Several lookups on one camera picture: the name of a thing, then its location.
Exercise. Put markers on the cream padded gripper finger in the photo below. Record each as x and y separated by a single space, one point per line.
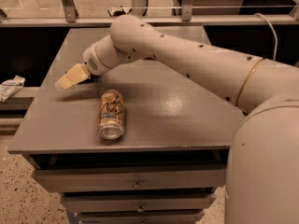
73 76

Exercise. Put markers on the middle grey drawer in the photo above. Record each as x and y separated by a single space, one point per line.
138 203

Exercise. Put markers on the black rxbar chocolate bar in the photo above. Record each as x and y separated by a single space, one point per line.
91 79

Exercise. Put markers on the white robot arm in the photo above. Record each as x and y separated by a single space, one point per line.
263 163

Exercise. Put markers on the bottom grey drawer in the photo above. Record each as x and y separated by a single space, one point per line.
148 217

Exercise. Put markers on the black object behind railing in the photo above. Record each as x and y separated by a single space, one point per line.
118 11

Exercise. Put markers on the grey metal railing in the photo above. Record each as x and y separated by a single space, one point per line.
93 13

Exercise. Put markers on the grey drawer cabinet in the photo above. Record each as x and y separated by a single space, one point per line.
169 120

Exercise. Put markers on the orange la croix can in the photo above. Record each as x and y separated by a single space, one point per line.
111 115

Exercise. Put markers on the top grey drawer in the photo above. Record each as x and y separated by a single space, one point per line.
131 178

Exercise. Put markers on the grey drawer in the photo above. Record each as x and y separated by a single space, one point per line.
148 217
131 178
138 203

